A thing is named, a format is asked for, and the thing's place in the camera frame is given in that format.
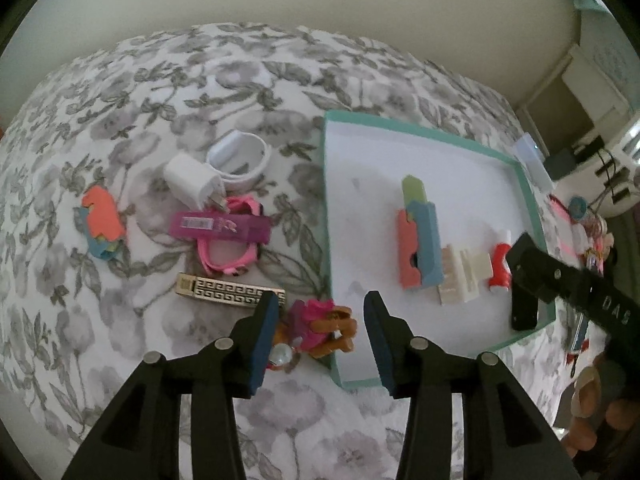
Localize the white furniture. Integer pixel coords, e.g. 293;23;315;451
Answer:
515;0;640;216

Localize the red white tube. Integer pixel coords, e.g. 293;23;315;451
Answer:
487;229;513;295

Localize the small dark device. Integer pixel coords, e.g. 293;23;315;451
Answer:
544;147;576;178

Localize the person's right hand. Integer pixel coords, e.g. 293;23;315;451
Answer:
570;364;631;457

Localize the pile of pink trinkets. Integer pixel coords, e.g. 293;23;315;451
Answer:
547;195;617;281

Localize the teal cardboard box lid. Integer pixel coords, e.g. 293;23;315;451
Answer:
320;110;556;391

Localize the white charger plug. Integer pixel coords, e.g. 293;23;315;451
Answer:
164;154;228;211

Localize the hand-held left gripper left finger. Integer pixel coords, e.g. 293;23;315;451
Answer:
61;290;280;480

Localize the small pink blue knife toy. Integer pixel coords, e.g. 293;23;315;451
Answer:
80;186;126;261

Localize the gold patterned box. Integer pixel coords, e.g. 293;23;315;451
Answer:
176;273;287;308

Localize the cream plastic block toy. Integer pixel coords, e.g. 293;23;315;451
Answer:
437;244;493;306

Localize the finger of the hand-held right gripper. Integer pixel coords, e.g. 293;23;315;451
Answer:
510;285;540;332
506;232;591;306

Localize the large pink blue knife toy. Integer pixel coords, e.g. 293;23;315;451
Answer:
396;175;445;291

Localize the white wristwatch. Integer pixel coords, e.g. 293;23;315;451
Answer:
205;130;272;192

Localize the small clear plastic box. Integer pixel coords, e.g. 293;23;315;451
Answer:
514;132;551;188

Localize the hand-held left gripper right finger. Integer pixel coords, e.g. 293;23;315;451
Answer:
364;290;583;480

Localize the magenta cosmetic box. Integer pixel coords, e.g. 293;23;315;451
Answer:
168;210;272;245

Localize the pink wristwatch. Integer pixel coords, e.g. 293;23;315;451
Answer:
197;195;263;277

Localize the brown doll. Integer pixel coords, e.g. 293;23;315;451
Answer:
270;299;358;373

